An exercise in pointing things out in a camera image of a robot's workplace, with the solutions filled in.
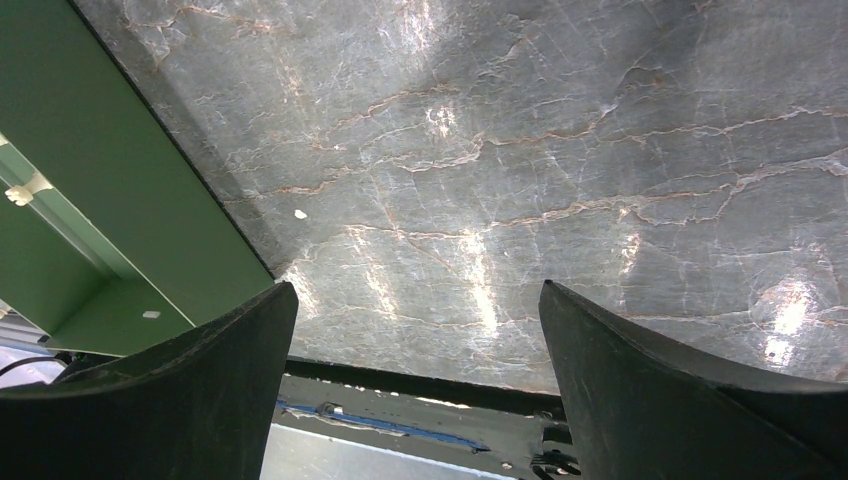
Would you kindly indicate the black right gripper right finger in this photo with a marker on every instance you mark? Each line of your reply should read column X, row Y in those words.
column 641, row 405

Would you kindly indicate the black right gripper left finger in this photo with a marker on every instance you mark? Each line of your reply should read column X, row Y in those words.
column 198, row 406

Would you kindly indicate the green plastic tray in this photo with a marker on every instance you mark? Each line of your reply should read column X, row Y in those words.
column 129, row 248

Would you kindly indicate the white chess pawn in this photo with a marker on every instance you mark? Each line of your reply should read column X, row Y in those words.
column 22, row 195

